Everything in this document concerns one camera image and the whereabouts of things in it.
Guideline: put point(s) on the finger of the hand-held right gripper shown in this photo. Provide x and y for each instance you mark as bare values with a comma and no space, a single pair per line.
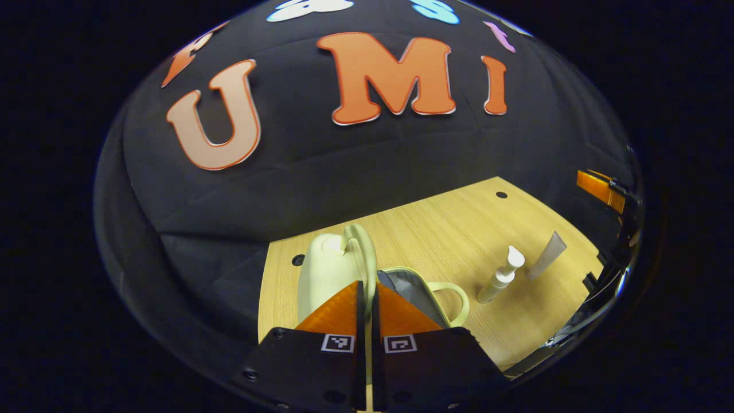
602,189

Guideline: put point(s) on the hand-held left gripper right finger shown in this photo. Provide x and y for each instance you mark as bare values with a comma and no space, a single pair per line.
375,327

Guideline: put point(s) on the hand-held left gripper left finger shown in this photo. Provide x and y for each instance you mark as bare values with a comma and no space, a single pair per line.
360,321

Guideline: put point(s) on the white cream tube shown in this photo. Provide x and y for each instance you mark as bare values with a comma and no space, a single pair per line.
546,257

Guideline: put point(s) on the white pump bottle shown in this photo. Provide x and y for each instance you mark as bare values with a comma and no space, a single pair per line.
500,281

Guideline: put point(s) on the black backdrop cloth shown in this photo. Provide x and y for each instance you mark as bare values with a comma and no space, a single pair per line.
321,172

